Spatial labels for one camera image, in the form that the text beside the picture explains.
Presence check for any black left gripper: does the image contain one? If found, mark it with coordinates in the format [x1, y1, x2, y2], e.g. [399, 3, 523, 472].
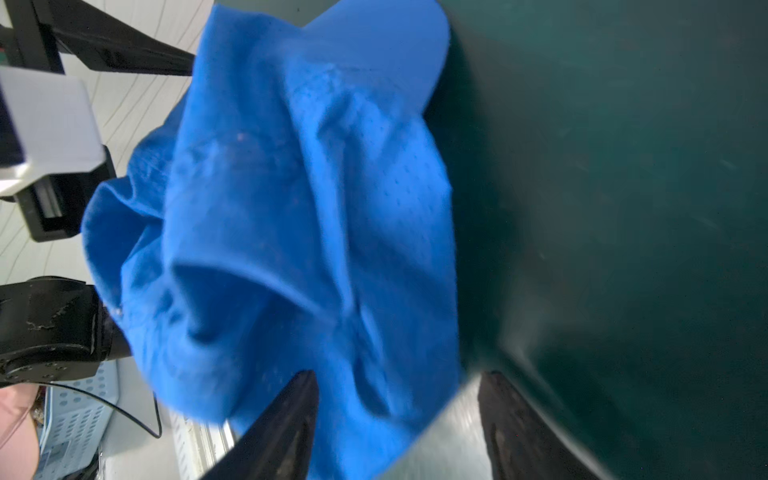
[1, 0, 195, 243]

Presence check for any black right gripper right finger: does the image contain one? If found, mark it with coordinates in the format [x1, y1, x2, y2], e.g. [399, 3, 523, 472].
[478, 372, 597, 480]

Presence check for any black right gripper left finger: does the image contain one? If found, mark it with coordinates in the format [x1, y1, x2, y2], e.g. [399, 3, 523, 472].
[202, 370, 319, 480]

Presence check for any blue baseball cap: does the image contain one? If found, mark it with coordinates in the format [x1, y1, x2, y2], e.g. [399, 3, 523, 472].
[82, 1, 461, 479]

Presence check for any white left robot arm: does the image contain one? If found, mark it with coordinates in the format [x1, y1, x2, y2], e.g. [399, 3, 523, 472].
[1, 1, 194, 385]

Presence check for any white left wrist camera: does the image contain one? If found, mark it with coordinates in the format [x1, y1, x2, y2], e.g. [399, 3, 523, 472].
[1, 66, 106, 196]

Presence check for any left black cable bundle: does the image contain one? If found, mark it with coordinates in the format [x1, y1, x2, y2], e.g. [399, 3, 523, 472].
[35, 381, 164, 440]

